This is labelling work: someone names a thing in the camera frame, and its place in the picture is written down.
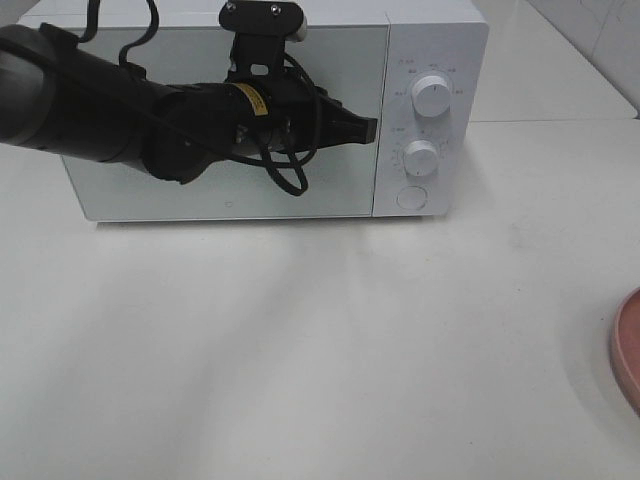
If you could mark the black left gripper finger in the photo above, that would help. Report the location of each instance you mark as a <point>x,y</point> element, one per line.
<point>339,126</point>

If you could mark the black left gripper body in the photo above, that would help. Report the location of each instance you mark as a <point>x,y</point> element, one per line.
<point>276,115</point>

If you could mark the white microwave door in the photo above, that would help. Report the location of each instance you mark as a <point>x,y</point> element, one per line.
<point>347,62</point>

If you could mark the white timer knob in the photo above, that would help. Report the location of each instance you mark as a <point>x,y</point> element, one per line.
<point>420,158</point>

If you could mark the round door release button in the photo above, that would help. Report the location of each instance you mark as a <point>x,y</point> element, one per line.
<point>412,198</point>

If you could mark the pink round plate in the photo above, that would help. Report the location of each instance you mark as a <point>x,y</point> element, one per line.
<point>624,349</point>

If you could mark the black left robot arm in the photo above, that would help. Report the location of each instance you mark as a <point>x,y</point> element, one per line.
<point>59,99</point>

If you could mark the upper white power knob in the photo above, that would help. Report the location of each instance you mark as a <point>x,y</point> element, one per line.
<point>431,94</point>

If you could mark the white microwave oven body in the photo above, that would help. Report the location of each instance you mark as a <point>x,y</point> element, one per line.
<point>423,36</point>

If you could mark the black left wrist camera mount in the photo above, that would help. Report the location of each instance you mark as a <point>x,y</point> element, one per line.
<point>261,29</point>

